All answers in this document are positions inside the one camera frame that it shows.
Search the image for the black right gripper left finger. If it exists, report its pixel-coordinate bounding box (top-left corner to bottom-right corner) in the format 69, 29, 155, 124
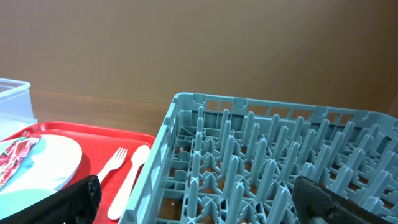
1, 175, 102, 224

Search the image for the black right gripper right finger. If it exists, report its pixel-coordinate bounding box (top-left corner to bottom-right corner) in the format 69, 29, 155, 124
292, 175, 397, 224

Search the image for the light blue plate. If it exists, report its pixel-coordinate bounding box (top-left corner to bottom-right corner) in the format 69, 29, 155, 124
1, 134, 83, 194

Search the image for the red snack wrapper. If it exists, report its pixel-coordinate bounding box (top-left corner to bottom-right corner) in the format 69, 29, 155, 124
1, 131, 42, 188

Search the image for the green bowl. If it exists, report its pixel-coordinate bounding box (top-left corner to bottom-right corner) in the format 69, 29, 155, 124
1, 189, 56, 219

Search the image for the grey dishwasher rack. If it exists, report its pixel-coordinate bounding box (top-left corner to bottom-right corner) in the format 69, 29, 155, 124
120, 93, 397, 223

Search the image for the white plastic fork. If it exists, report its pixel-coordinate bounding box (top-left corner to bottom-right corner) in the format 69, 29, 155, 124
97, 147, 128, 183

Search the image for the red plastic tray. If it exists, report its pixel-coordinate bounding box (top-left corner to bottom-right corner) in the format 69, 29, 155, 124
1, 121, 155, 224

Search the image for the white plastic spoon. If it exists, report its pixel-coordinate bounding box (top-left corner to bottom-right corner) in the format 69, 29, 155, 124
107, 145, 150, 220

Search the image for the clear plastic bin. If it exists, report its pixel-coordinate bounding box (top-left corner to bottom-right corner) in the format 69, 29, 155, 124
0, 78, 37, 140

